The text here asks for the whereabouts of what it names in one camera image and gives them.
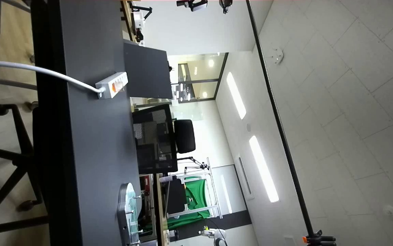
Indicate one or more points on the round glass dish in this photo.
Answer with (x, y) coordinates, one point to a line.
(129, 209)

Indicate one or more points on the black office chair base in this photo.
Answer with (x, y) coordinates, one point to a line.
(25, 162)

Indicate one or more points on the black monitor screen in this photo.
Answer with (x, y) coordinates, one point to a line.
(155, 138)

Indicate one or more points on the white extension cord power strip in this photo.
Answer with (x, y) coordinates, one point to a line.
(112, 84)

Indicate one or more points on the green cloth backdrop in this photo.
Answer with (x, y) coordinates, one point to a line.
(190, 194)

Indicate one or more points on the black ceiling pole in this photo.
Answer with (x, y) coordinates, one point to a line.
(312, 237)

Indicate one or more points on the black office chair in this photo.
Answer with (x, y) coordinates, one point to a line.
(185, 135)

